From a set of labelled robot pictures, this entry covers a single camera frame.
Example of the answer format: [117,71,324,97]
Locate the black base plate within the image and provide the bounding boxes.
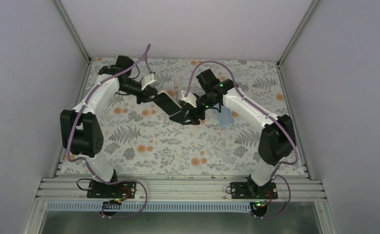
[227,181,279,199]
[86,180,136,199]

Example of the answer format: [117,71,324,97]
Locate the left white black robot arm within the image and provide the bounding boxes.
[60,56,157,197]

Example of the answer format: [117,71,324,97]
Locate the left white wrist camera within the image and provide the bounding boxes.
[140,73,156,91]

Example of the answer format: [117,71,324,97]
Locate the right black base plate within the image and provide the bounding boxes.
[227,181,279,199]

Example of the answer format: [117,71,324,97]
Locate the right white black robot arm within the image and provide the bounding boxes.
[170,69,296,198]

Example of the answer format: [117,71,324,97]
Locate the aluminium extrusion rail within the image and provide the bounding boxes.
[36,175,327,202]

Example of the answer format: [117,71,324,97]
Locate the slotted grey cable duct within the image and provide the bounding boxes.
[46,201,250,213]

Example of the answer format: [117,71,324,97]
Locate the light blue phone case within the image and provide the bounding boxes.
[216,106,234,127]

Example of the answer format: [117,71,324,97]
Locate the black phone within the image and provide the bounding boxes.
[152,91,181,116]

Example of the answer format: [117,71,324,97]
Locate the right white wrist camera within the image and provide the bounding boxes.
[177,90,197,108]

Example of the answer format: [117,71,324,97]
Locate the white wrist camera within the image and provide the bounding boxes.
[140,73,156,91]
[177,90,197,108]

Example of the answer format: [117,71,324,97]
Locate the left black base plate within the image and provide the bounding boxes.
[86,180,136,199]

